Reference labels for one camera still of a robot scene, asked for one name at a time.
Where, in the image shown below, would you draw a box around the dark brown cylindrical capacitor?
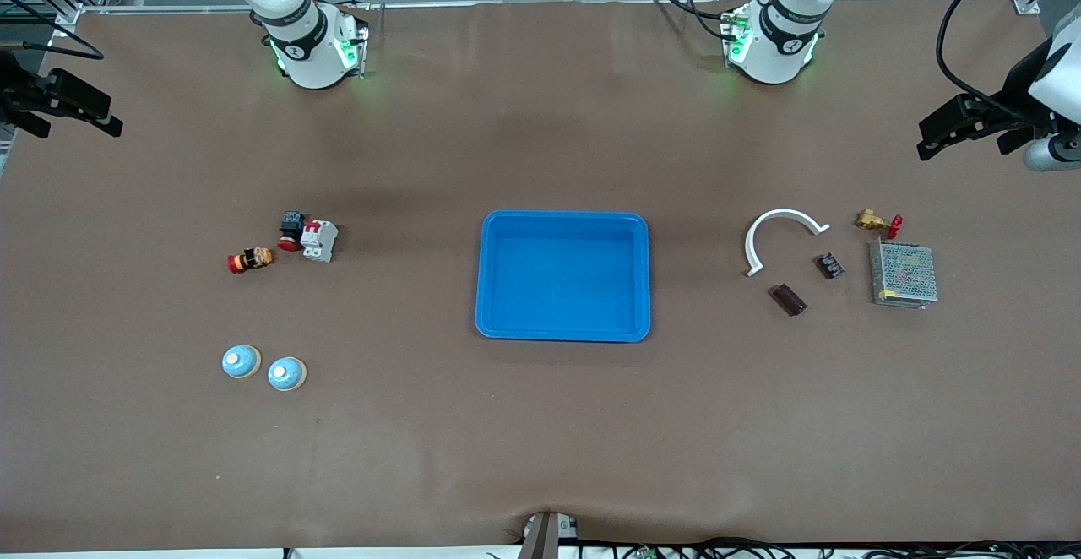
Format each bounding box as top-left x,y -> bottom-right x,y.
770,283 -> 809,317

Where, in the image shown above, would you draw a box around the light blue desk bell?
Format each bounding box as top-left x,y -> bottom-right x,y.
221,344 -> 263,380
267,356 -> 308,393

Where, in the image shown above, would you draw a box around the metal mesh power supply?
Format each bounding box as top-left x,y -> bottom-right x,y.
868,238 -> 940,311

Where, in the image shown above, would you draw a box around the white curved plastic arc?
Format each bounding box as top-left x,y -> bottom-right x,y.
744,208 -> 831,278

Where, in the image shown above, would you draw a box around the red emergency stop orange body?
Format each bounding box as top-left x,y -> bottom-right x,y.
226,246 -> 276,275

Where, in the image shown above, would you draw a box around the red push button black body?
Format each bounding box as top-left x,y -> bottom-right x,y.
277,210 -> 307,253

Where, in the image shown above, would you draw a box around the white red circuit breaker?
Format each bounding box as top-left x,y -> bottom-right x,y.
300,219 -> 340,264

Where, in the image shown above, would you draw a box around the blue plastic tray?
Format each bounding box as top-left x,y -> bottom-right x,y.
474,209 -> 652,344

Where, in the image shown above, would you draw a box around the metal table edge clamp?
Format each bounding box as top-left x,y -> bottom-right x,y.
517,511 -> 579,559

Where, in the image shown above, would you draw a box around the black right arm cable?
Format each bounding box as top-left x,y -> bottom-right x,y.
0,0 -> 106,62

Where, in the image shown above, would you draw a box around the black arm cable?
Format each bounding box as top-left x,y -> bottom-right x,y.
934,0 -> 1081,121
0,0 -> 106,62

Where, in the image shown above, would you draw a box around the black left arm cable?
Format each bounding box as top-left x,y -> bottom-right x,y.
934,0 -> 1081,121

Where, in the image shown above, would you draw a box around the brass valve red handle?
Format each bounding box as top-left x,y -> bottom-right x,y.
854,209 -> 904,241

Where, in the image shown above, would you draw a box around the black cables below table edge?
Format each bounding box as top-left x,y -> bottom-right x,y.
583,536 -> 1081,559

